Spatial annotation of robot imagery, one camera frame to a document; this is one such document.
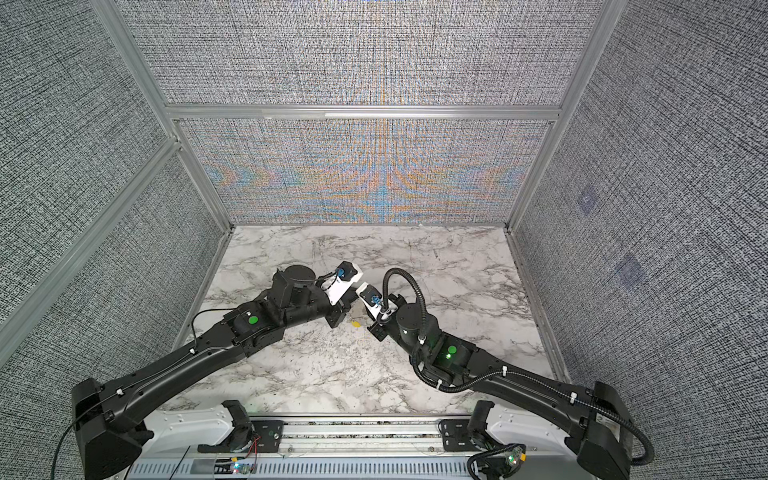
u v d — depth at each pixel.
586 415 0.41
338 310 0.60
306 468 0.70
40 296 0.56
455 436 0.73
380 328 0.61
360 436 0.75
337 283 0.58
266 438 0.73
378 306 0.57
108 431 0.38
